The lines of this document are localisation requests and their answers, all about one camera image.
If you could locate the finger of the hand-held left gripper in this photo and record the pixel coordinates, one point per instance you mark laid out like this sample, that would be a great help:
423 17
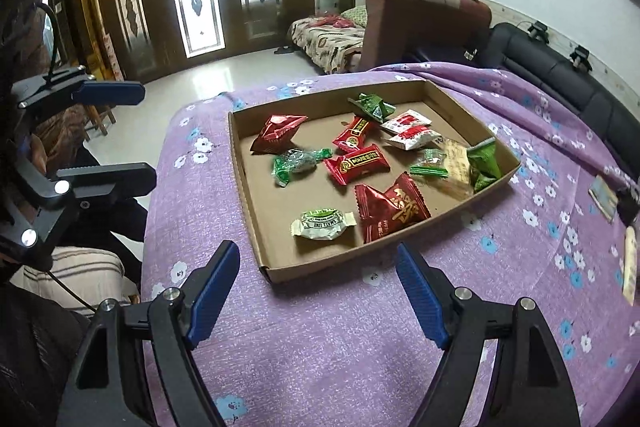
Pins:
110 179
107 93

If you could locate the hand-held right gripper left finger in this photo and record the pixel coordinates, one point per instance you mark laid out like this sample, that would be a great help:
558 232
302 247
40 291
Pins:
215 294

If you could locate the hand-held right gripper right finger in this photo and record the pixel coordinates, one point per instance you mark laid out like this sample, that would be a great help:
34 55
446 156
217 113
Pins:
422 299

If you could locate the red foil snack packet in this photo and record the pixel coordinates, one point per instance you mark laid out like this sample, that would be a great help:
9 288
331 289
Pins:
392 209
277 132

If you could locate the shallow cardboard box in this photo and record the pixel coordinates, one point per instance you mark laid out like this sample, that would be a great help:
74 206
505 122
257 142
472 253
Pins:
280 217

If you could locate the green white round candy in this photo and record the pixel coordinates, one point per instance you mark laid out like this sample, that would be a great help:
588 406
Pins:
322 224

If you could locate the small green clear packet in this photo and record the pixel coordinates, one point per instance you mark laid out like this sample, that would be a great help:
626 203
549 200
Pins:
429 168

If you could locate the beige cracker packet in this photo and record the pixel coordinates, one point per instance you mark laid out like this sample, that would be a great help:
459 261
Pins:
457 167

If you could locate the wide red gold-label packet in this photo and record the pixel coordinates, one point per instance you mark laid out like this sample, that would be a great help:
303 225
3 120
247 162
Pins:
357 167

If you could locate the light green snack packet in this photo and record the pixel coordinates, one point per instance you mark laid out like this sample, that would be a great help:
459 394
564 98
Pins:
484 164

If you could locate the green clear candy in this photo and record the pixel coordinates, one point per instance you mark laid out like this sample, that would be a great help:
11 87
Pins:
295 164

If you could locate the small red white snack packet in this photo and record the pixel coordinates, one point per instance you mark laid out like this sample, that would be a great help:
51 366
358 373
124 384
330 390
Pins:
415 139

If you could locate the long red gold-label packet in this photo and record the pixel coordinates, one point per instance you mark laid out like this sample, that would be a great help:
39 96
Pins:
355 134

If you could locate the white packet with red square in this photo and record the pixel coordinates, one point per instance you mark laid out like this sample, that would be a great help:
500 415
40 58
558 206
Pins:
406 121

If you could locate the dark green snack packet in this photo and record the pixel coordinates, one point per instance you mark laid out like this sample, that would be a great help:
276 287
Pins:
372 106

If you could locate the wooden stool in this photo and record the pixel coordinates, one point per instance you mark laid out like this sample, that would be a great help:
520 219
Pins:
97 117

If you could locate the dark wooden cupboard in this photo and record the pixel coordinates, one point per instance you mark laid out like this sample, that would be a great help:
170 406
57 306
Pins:
80 7

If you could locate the striped white cloth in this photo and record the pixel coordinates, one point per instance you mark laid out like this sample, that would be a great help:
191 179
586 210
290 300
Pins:
75 269

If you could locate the purple floral cloth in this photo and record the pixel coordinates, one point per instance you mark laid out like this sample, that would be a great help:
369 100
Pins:
325 347

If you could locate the dark slippers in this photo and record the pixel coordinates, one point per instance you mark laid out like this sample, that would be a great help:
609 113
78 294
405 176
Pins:
284 51

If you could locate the dark cloth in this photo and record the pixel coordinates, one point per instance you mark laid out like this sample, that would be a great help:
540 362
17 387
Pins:
30 357

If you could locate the green booklet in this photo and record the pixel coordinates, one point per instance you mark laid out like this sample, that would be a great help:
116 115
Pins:
602 197

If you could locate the long beige packet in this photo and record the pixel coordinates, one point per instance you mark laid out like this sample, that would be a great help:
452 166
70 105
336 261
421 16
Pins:
631 267

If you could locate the patterned bedding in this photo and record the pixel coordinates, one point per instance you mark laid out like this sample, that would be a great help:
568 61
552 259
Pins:
325 42

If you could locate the small black object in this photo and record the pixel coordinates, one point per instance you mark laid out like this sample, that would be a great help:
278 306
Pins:
629 207

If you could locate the black leather sofa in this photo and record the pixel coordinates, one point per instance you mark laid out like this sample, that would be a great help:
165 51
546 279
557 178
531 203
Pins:
540 67

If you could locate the green pillow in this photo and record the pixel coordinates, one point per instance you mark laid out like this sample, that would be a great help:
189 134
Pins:
356 13

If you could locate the brown sofa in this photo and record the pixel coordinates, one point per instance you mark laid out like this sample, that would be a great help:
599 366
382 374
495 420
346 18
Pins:
410 22

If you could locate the black clamp device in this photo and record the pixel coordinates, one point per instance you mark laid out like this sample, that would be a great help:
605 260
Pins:
580 57
537 32

